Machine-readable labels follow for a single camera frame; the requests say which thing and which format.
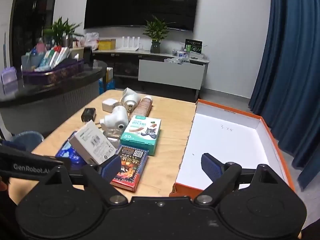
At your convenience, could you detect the clear plastic bag pile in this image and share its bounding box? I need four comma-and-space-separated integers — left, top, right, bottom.
164, 56, 191, 65

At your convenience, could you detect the white product box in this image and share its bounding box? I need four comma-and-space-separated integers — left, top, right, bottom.
69, 120, 117, 165

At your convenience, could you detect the blue trash bin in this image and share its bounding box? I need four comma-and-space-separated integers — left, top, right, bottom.
11, 131, 44, 153

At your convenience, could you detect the blue plastic bag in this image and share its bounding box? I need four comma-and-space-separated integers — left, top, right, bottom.
99, 78, 116, 94

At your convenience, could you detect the red playing card box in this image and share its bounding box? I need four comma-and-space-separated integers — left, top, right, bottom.
110, 145, 149, 192

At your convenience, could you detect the potted plant in dark vase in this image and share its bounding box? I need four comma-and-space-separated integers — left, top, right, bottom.
143, 16, 176, 53

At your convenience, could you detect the pink tube bottle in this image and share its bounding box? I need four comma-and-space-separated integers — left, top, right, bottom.
129, 95, 153, 121

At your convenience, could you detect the purple tissue box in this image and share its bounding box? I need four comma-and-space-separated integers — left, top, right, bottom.
1, 67, 18, 85

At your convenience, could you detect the green plaster box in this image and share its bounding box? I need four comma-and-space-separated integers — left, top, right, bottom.
120, 115, 162, 156

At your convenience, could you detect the white cube charger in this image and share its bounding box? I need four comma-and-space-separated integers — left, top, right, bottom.
102, 99, 118, 113

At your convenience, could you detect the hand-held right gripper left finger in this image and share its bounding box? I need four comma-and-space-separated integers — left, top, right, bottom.
44, 154, 128, 207

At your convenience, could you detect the blue tin case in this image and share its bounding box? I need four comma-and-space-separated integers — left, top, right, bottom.
55, 131, 87, 171

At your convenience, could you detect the blue curtain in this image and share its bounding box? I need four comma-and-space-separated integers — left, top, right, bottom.
249, 0, 320, 191

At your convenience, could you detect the purple patterned tray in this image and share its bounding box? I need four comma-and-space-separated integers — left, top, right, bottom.
22, 59, 84, 86

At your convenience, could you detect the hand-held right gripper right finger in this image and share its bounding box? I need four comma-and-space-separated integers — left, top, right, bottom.
194, 153, 288, 205

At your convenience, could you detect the black green box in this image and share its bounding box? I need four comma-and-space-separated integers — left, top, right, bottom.
185, 39, 203, 54

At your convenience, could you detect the dark glass door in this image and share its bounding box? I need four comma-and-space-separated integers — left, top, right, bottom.
11, 0, 57, 68

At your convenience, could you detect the white router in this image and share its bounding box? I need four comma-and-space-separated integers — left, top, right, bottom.
117, 36, 143, 52

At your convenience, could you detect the white red plastic bag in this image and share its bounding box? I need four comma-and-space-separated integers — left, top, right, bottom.
84, 32, 100, 51

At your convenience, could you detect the orange white cardboard box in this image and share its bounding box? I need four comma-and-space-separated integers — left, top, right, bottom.
169, 99, 296, 197

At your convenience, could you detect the black charger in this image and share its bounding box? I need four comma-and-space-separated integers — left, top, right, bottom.
81, 108, 97, 123

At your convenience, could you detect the clear glass bottle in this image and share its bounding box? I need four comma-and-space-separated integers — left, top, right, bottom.
103, 129, 122, 143

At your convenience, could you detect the black round counter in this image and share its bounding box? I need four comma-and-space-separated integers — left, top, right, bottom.
0, 60, 108, 137

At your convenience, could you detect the leafy potted plant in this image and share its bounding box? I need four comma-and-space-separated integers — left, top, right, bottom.
43, 17, 83, 47

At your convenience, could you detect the white tv cabinet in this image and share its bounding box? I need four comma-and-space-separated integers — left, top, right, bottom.
92, 47, 210, 101

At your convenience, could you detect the steel thermos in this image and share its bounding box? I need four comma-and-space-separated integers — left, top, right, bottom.
62, 34, 73, 48

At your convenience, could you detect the black television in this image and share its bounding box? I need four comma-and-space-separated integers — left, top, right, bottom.
84, 0, 200, 32

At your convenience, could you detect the row of colourful books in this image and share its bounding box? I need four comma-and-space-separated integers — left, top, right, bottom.
35, 46, 71, 71

